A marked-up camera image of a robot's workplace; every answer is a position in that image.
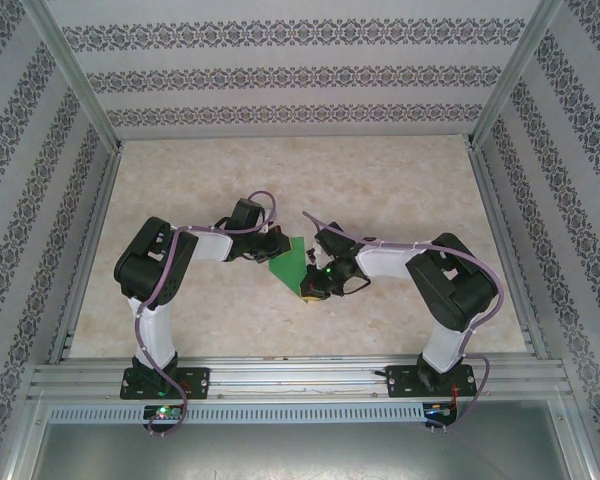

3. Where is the aluminium side rail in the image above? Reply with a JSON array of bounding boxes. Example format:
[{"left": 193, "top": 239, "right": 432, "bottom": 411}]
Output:
[
  {"left": 47, "top": 142, "right": 126, "bottom": 365},
  {"left": 467, "top": 144, "right": 550, "bottom": 360}
]

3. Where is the aluminium frame post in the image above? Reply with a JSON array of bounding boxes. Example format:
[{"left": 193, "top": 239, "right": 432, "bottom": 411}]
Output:
[
  {"left": 22, "top": 0, "right": 126, "bottom": 154},
  {"left": 467, "top": 0, "right": 564, "bottom": 150}
]

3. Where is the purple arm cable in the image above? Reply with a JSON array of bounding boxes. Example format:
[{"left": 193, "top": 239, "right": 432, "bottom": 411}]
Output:
[
  {"left": 135, "top": 191, "right": 280, "bottom": 434},
  {"left": 302, "top": 210, "right": 506, "bottom": 434}
]

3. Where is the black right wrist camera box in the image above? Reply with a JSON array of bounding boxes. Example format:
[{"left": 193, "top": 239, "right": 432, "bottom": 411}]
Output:
[{"left": 306, "top": 221, "right": 355, "bottom": 270}]

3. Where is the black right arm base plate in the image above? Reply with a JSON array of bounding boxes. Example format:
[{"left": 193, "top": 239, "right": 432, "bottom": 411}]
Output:
[{"left": 374, "top": 364, "right": 479, "bottom": 400}]

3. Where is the slotted grey cable duct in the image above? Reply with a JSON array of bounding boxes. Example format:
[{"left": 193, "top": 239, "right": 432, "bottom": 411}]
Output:
[{"left": 47, "top": 402, "right": 427, "bottom": 426}]

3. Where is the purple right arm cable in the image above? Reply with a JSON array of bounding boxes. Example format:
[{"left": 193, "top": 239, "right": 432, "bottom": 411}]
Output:
[{"left": 302, "top": 210, "right": 506, "bottom": 434}]

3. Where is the green paper sheet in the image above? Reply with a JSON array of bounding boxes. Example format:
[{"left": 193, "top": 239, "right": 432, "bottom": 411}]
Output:
[{"left": 267, "top": 234, "right": 322, "bottom": 305}]

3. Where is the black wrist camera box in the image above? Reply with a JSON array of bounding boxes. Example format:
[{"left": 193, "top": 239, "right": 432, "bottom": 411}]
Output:
[
  {"left": 228, "top": 198, "right": 284, "bottom": 236},
  {"left": 306, "top": 221, "right": 355, "bottom": 270}
]

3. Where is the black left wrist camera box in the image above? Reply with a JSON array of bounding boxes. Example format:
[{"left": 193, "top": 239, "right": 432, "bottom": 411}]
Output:
[{"left": 228, "top": 198, "right": 284, "bottom": 236}]

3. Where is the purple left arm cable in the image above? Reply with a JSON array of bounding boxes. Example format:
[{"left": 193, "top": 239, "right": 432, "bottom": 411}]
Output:
[{"left": 135, "top": 191, "right": 280, "bottom": 434}]

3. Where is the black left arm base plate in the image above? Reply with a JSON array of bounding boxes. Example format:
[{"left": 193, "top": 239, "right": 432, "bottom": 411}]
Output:
[{"left": 121, "top": 367, "right": 212, "bottom": 401}]

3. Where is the aluminium mounting rail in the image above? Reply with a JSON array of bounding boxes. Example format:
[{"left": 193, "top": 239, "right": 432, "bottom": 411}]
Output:
[{"left": 27, "top": 355, "right": 574, "bottom": 402}]

